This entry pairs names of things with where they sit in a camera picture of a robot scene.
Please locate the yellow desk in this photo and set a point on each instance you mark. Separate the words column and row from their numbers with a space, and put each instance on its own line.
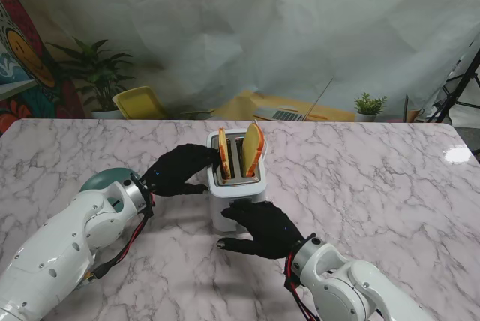
column 240, row 105

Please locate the white paper backdrop sheet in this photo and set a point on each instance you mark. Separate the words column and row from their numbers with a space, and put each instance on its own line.
column 240, row 17

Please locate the teal round plate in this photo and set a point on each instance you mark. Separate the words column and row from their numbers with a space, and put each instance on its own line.
column 103, row 182

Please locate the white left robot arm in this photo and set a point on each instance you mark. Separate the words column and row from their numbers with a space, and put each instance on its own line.
column 63, row 249

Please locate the yellow toy toast slice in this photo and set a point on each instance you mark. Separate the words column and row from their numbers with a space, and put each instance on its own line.
column 224, row 156
column 252, row 152

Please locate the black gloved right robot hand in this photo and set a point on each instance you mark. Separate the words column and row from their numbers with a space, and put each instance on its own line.
column 266, row 231

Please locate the large green potted plant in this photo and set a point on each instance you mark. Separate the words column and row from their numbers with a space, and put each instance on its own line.
column 99, row 73

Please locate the silver open laptop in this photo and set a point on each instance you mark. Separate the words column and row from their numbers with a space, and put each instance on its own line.
column 281, row 114

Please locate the black tripod stand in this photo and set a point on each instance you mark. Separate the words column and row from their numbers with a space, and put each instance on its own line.
column 455, row 92

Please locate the yellow plastic chair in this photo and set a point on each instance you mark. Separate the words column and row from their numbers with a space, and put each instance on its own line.
column 138, row 103

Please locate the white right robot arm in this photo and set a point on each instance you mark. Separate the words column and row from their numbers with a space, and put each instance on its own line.
column 348, row 283

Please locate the colourful mural panel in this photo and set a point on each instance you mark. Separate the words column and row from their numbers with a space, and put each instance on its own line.
column 22, row 73

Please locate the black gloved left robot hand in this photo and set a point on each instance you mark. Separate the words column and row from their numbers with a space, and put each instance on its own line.
column 176, row 174

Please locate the small green potted plant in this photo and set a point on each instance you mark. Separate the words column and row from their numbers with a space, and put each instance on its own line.
column 369, row 107

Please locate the white two-slot toaster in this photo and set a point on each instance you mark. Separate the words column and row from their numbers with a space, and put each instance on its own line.
column 240, row 189

